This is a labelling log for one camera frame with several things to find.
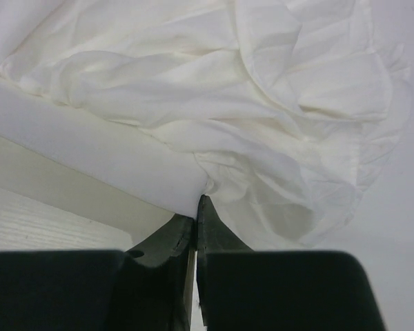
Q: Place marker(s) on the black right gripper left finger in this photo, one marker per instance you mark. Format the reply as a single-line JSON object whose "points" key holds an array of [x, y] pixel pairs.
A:
{"points": [[147, 287]]}

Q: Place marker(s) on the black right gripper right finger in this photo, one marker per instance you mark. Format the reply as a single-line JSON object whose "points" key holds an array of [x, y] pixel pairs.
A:
{"points": [[243, 289]]}

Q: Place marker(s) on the white skirt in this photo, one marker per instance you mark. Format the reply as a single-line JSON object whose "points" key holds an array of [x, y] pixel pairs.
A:
{"points": [[283, 113]]}

